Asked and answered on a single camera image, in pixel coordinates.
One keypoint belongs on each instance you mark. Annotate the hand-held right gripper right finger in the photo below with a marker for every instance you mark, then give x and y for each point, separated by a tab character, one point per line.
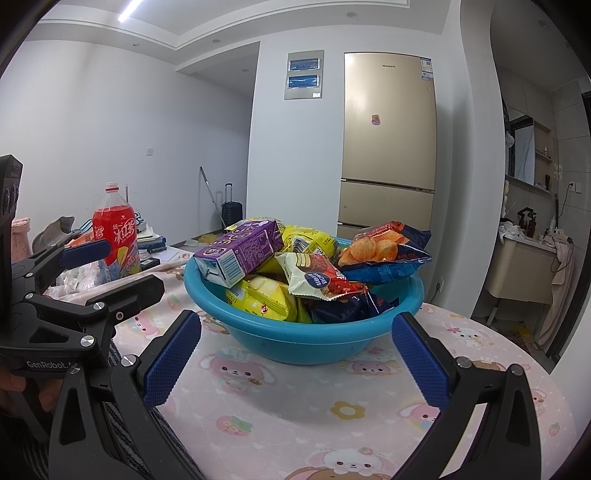
420	364

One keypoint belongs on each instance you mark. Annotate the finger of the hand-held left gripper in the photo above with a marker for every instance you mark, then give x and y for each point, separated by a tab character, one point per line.
87	253
134	293

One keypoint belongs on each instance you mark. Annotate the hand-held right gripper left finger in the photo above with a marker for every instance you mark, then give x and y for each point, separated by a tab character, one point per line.
171	360

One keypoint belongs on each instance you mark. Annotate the dark blue snack bag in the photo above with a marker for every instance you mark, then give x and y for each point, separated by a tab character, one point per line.
351	307

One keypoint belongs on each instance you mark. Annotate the yellow potato chip bag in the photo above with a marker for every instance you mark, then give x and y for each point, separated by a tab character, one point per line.
258	300

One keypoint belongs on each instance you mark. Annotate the purple box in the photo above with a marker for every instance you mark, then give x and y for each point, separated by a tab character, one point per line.
240	251

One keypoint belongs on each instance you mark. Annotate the blue plastic basin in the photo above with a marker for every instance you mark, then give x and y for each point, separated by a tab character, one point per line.
300	341

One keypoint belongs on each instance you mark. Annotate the white red snack bag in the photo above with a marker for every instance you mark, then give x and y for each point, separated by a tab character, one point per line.
318	277

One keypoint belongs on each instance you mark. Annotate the yellow puffed snack bag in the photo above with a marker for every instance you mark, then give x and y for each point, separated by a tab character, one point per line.
314	242

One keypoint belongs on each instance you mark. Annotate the person's left hand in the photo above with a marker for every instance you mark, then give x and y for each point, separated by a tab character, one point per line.
11	387

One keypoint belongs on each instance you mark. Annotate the orange box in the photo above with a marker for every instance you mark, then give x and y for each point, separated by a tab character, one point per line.
83	239

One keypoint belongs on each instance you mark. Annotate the clear plastic bag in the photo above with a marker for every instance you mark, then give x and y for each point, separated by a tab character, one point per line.
76	279

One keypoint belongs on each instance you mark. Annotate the small black device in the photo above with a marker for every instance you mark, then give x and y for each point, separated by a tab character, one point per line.
149	264

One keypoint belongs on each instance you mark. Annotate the red drink bottle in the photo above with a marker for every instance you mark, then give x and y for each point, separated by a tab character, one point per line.
115	230

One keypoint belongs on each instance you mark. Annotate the pink fabric item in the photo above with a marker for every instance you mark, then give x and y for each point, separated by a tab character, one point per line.
22	240

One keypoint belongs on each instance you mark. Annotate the mop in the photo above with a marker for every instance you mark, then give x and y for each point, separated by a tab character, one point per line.
211	194

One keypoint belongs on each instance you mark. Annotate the black suitcase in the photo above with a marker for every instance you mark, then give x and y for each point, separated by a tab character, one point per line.
232	212

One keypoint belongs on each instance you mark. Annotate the sink cabinet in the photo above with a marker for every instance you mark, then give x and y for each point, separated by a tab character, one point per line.
517	272

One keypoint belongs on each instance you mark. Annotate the hanging towel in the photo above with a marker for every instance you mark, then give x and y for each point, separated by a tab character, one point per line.
561	286

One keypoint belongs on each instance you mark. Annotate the small black appliance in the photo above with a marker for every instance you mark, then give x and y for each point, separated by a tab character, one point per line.
526	221

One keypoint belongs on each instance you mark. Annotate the gold refrigerator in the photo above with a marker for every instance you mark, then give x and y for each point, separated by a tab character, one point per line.
388	138

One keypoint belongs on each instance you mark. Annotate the mirror cabinet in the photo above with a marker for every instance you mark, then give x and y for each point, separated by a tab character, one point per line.
524	147

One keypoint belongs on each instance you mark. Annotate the ceiling light strip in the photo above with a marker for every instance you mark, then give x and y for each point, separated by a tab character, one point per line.
134	10

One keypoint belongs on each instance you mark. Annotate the wall socket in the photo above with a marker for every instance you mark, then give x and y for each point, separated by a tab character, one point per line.
572	187

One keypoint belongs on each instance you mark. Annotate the grey wall electrical panel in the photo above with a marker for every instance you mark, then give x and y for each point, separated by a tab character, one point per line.
298	94

